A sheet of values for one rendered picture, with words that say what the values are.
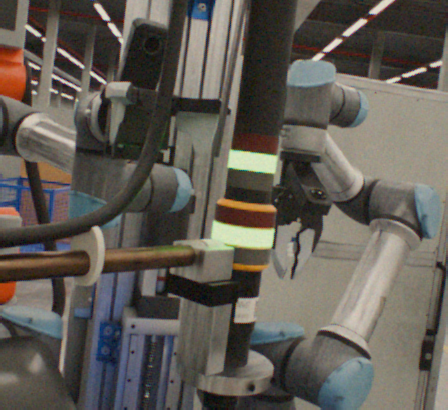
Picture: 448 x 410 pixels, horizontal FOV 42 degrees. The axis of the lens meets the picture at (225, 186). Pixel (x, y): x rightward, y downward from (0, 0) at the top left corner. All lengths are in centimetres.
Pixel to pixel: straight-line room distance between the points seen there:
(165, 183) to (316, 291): 163
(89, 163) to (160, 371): 62
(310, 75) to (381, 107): 156
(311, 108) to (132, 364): 65
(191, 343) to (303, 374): 80
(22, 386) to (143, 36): 39
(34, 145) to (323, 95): 52
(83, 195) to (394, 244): 72
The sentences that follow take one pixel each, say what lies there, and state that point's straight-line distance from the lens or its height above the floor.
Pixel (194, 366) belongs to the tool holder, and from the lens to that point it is 41.
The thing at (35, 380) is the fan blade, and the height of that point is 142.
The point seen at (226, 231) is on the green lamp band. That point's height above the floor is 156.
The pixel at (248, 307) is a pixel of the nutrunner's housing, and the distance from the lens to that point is 42.
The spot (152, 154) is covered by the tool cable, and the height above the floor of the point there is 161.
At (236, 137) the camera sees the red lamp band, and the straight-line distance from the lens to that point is 41.
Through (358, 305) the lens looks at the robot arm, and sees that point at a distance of 124.
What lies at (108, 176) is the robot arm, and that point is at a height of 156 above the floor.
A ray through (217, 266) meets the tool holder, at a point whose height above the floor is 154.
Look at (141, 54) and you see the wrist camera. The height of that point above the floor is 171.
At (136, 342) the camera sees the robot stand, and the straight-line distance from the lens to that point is 127.
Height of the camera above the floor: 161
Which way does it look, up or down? 3 degrees down
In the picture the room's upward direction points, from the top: 8 degrees clockwise
